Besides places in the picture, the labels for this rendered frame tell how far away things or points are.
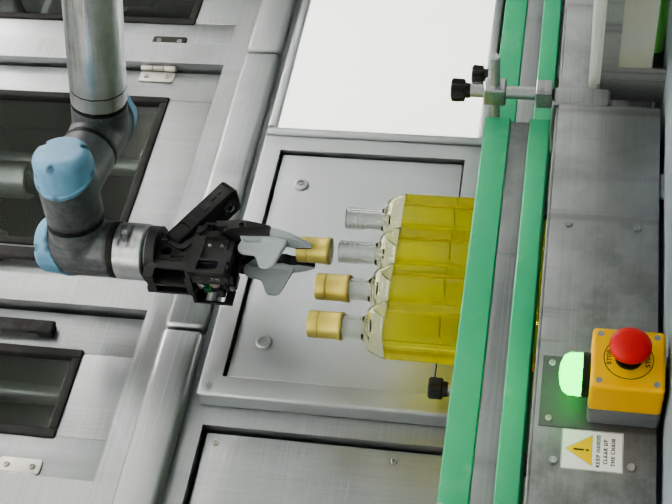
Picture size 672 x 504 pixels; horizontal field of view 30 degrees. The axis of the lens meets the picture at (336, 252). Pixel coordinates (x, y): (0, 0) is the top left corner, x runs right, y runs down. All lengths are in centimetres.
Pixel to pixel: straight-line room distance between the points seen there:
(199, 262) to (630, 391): 61
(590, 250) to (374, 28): 79
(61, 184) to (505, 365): 60
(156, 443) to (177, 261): 24
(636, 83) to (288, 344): 56
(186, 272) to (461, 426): 46
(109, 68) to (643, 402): 80
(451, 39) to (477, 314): 77
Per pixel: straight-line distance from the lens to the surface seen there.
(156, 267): 163
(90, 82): 164
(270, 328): 171
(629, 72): 159
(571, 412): 129
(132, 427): 170
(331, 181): 186
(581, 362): 126
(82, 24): 160
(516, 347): 135
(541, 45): 180
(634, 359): 122
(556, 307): 136
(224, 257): 159
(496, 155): 152
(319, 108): 197
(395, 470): 162
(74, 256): 166
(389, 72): 201
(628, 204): 146
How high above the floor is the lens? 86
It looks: 10 degrees up
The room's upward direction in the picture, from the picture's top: 86 degrees counter-clockwise
